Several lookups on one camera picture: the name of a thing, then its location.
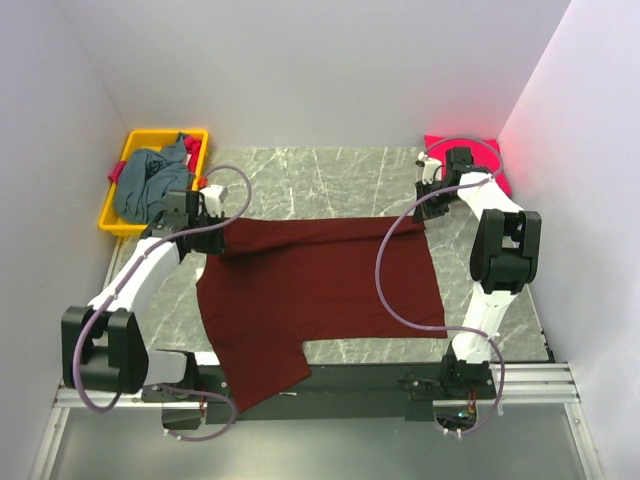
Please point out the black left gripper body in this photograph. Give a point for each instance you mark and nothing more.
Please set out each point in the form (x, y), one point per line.
(209, 241)

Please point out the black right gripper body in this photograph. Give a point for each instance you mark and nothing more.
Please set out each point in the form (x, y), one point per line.
(437, 206)

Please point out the dark red t-shirt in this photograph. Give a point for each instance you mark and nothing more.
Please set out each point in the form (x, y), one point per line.
(280, 284)

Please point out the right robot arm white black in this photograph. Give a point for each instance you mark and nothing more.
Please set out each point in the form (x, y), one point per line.
(503, 260)

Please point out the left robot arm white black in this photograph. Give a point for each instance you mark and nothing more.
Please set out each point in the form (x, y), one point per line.
(102, 341)

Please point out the folded pink t-shirt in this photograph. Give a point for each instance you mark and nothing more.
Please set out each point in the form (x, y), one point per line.
(486, 153)

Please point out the grey-blue crumpled t-shirt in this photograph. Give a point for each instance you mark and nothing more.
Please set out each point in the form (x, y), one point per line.
(148, 176)

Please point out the pink cloth in bin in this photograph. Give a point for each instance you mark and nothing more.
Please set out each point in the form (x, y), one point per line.
(193, 147)

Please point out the yellow plastic bin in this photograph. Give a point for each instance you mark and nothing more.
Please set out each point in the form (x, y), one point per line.
(153, 139)

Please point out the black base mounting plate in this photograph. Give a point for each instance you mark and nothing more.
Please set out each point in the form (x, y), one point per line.
(333, 391)

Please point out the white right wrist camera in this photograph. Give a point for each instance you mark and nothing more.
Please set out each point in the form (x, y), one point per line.
(431, 169)

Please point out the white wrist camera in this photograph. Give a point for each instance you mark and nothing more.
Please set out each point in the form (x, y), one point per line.
(431, 169)
(213, 198)

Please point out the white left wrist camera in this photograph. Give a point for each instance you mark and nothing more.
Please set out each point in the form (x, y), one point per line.
(213, 198)

